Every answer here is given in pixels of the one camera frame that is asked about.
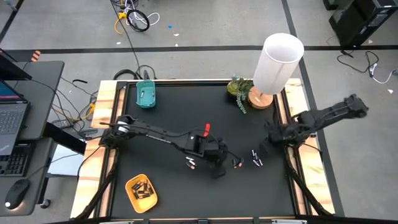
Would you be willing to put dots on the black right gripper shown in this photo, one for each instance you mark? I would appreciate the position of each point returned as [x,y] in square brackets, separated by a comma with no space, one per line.
[276,133]

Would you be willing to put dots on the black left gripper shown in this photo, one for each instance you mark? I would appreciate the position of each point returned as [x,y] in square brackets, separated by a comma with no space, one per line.
[216,152]

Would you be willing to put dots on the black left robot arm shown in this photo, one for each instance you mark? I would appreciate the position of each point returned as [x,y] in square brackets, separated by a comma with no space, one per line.
[155,135]

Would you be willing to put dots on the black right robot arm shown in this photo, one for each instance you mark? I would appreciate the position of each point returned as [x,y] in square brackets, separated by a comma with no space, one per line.
[329,113]

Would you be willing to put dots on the red plastic clip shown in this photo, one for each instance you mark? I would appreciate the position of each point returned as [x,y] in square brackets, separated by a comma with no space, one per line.
[206,130]

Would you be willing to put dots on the potted artificial succulent plant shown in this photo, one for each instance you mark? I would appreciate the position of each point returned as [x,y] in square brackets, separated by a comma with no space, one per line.
[237,88]

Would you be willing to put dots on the light wooden table board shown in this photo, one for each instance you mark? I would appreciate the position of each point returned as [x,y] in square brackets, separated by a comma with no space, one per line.
[321,177]

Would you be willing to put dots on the white shade table lamp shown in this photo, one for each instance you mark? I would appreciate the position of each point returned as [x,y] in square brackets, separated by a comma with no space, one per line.
[280,62]

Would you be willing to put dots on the teal plastic bin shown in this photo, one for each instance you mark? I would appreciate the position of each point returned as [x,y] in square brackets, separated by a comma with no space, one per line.
[149,99]

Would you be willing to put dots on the yellow plastic bin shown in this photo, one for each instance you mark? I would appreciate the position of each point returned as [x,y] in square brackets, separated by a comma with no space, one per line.
[144,206]

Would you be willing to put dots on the black equipment case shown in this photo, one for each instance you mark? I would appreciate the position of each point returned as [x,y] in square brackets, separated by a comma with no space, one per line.
[357,21]

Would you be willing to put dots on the black power adapter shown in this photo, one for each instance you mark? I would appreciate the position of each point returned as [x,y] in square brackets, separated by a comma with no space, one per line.
[62,124]

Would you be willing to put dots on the black desk caster wheel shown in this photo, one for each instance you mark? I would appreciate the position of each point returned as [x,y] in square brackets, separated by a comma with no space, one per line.
[45,203]

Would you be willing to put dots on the black desk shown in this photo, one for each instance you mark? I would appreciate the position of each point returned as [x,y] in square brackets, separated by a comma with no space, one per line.
[43,93]

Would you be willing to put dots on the dark grey side desk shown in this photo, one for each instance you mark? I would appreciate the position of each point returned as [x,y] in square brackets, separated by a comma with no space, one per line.
[34,186]

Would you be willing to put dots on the black keyboard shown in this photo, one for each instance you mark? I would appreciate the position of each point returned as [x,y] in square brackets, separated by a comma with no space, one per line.
[14,163]

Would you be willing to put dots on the black computer mouse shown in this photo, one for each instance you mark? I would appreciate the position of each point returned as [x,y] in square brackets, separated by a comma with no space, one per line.
[17,193]

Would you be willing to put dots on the orange black striped marker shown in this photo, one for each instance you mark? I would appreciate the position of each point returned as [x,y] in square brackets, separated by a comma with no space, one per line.
[36,56]

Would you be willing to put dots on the black laptop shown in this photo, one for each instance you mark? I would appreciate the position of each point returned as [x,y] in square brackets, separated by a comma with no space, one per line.
[12,121]

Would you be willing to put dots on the black desk monitor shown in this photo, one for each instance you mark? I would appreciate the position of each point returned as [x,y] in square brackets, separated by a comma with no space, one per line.
[11,70]

